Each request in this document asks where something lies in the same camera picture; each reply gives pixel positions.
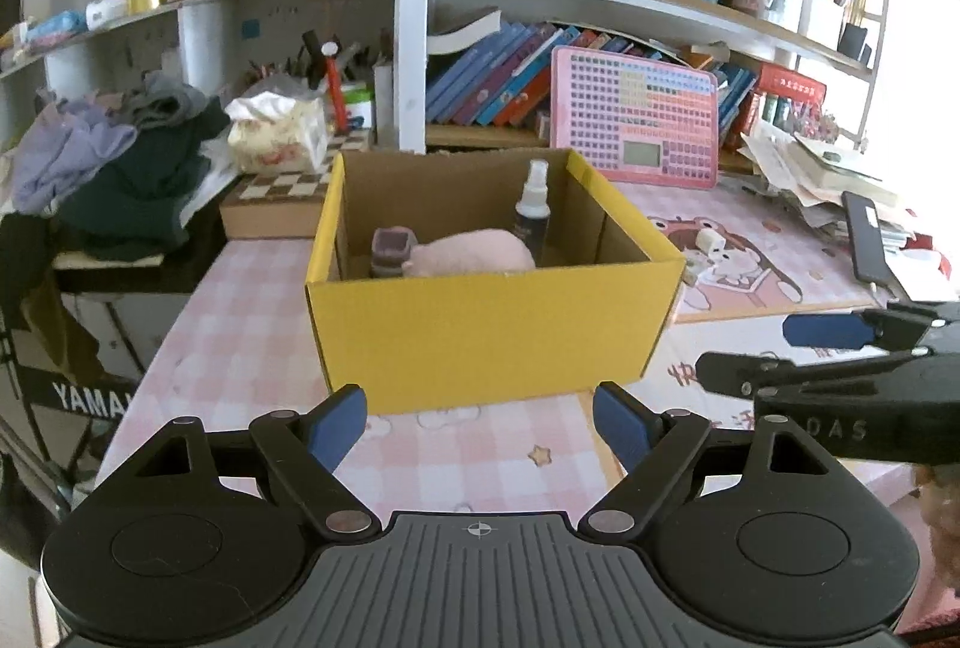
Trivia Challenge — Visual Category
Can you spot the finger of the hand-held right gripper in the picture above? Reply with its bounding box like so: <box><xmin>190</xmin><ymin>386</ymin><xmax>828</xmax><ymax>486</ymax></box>
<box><xmin>696</xmin><ymin>348</ymin><xmax>938</xmax><ymax>400</ymax></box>
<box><xmin>782</xmin><ymin>301</ymin><xmax>960</xmax><ymax>353</ymax></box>

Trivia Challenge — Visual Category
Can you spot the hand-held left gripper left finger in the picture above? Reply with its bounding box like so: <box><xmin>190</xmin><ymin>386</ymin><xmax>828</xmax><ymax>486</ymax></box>
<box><xmin>120</xmin><ymin>384</ymin><xmax>374</xmax><ymax>540</ymax></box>

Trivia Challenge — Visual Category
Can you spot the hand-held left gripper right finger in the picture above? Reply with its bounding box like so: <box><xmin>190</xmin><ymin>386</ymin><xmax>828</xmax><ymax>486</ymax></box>
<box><xmin>577</xmin><ymin>382</ymin><xmax>841</xmax><ymax>538</ymax></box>

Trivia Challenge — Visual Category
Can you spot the yellow cardboard box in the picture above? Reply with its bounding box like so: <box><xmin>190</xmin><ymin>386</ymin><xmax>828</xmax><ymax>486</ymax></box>
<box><xmin>305</xmin><ymin>147</ymin><xmax>687</xmax><ymax>415</ymax></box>

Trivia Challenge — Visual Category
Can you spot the small mauve cylinder container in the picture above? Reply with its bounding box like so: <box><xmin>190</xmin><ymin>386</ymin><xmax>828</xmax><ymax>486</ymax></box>
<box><xmin>371</xmin><ymin>226</ymin><xmax>415</xmax><ymax>278</ymax></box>

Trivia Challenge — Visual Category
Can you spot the pink plush toy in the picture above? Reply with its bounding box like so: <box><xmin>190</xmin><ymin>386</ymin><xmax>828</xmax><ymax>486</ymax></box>
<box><xmin>405</xmin><ymin>228</ymin><xmax>537</xmax><ymax>278</ymax></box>

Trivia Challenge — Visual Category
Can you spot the black spray bottle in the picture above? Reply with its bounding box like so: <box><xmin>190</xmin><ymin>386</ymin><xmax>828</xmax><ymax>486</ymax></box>
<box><xmin>514</xmin><ymin>159</ymin><xmax>554</xmax><ymax>263</ymax></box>

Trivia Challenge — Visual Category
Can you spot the black smartphone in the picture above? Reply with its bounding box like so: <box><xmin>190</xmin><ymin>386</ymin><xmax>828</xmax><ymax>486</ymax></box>
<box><xmin>841</xmin><ymin>190</ymin><xmax>897</xmax><ymax>285</ymax></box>

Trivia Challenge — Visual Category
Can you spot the fluffy clothing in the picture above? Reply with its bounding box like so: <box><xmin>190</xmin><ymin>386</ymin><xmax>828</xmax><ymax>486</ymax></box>
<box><xmin>919</xmin><ymin>479</ymin><xmax>960</xmax><ymax>619</ymax></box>

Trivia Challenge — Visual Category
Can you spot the stack of white papers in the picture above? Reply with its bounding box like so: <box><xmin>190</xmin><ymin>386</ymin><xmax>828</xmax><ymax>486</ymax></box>
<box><xmin>885</xmin><ymin>243</ymin><xmax>960</xmax><ymax>304</ymax></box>

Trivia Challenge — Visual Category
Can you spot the pile of books and papers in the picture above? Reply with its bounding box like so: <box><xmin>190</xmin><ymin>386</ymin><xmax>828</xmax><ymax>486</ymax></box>
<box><xmin>739</xmin><ymin>130</ymin><xmax>912</xmax><ymax>244</ymax></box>

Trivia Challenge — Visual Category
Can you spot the red boxed book set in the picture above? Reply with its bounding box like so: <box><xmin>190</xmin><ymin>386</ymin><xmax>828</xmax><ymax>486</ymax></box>
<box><xmin>754</xmin><ymin>63</ymin><xmax>830</xmax><ymax>131</ymax></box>

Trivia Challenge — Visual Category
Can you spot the checkerboard game box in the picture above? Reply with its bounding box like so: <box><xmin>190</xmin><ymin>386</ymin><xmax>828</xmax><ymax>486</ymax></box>
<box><xmin>219</xmin><ymin>127</ymin><xmax>376</xmax><ymax>240</ymax></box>

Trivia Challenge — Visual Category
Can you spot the small black box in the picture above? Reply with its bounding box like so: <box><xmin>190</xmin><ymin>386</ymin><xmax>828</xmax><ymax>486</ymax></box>
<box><xmin>838</xmin><ymin>22</ymin><xmax>875</xmax><ymax>65</ymax></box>

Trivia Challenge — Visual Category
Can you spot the pink learning tablet toy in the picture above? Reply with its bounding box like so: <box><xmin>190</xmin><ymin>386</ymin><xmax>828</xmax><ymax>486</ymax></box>
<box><xmin>549</xmin><ymin>46</ymin><xmax>719</xmax><ymax>191</ymax></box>

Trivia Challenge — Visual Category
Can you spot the floral tissue pack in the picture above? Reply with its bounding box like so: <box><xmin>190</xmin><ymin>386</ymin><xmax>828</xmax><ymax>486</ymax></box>
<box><xmin>225</xmin><ymin>93</ymin><xmax>331</xmax><ymax>175</ymax></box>

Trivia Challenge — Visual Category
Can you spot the white storage box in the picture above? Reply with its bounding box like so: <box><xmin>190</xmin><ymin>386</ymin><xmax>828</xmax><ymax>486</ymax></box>
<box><xmin>799</xmin><ymin>0</ymin><xmax>847</xmax><ymax>49</ymax></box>

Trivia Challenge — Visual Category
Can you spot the pile of clothes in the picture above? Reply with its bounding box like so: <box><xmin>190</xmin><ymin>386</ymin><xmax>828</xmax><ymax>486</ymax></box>
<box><xmin>0</xmin><ymin>70</ymin><xmax>233</xmax><ymax>259</ymax></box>

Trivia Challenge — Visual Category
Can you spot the green and white pen cup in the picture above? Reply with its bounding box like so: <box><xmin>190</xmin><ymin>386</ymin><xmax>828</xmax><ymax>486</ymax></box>
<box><xmin>300</xmin><ymin>29</ymin><xmax>376</xmax><ymax>131</ymax></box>

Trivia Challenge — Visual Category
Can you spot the row of blue books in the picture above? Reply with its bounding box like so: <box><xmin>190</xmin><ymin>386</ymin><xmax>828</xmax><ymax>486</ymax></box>
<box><xmin>426</xmin><ymin>22</ymin><xmax>758</xmax><ymax>150</ymax></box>

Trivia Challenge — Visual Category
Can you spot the white bookshelf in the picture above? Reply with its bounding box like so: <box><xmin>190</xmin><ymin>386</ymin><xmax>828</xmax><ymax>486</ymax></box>
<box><xmin>0</xmin><ymin>0</ymin><xmax>901</xmax><ymax>154</ymax></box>

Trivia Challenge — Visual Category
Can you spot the white tissue pack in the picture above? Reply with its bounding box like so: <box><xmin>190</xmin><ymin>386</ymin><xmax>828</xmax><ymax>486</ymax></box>
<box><xmin>86</xmin><ymin>0</ymin><xmax>128</xmax><ymax>30</ymax></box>

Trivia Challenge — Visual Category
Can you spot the blue tissue pack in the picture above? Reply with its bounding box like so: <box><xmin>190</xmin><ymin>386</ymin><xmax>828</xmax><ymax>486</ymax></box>
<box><xmin>22</xmin><ymin>10</ymin><xmax>87</xmax><ymax>53</ymax></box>

